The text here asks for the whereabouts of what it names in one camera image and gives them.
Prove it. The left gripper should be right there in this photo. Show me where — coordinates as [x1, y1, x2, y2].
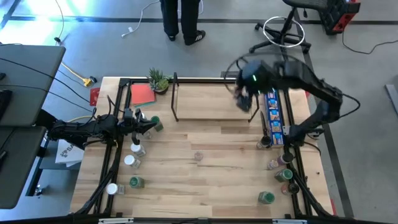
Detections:
[123, 108, 158, 146]

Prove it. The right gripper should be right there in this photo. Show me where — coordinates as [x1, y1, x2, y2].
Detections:
[235, 59, 276, 113]

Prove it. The green lid spice jar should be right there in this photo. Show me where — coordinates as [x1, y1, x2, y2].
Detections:
[150, 115, 164, 133]
[129, 175, 146, 190]
[257, 190, 276, 205]
[274, 168, 294, 183]

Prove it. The black lid purple spice jar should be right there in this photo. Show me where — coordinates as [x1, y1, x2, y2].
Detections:
[276, 151, 294, 167]

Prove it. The black lid orange spice jar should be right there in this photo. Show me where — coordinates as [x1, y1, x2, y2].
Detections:
[280, 182, 300, 196]

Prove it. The black metal wood shelf rack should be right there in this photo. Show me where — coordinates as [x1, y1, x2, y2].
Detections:
[170, 72, 261, 123]

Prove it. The green folder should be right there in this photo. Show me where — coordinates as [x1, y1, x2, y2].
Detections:
[134, 100, 157, 109]

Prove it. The blue plastic wrap box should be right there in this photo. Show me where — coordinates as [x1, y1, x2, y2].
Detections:
[263, 89, 285, 147]

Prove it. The potted succulent plant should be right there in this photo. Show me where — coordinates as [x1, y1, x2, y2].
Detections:
[147, 67, 174, 95]

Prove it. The red floor marker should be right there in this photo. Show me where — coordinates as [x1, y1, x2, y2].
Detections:
[89, 87, 101, 107]

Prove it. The black table clamp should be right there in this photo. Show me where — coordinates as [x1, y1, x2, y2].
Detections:
[306, 127, 325, 138]

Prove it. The white printed bag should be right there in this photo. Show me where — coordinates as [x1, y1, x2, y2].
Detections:
[55, 139, 85, 168]

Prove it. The person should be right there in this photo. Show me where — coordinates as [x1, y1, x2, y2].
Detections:
[159, 0, 206, 46]

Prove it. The black office chair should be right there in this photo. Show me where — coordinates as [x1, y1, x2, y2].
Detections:
[248, 0, 331, 54]

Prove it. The grey desk top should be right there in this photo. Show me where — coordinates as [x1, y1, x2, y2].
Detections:
[0, 126, 47, 210]
[0, 43, 67, 127]

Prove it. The red black tool case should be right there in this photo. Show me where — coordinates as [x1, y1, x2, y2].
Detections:
[323, 0, 361, 35]

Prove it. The black keyboard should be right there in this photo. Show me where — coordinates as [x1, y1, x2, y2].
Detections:
[0, 89, 13, 121]

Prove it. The grey panel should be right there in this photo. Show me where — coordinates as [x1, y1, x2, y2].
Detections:
[384, 83, 398, 116]

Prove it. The yellow extension cord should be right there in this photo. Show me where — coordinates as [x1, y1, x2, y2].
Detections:
[60, 61, 98, 88]

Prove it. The white floor cable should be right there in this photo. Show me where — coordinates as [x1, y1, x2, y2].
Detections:
[121, 0, 161, 39]

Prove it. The black floor cable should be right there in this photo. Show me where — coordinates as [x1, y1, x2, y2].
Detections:
[341, 29, 398, 55]

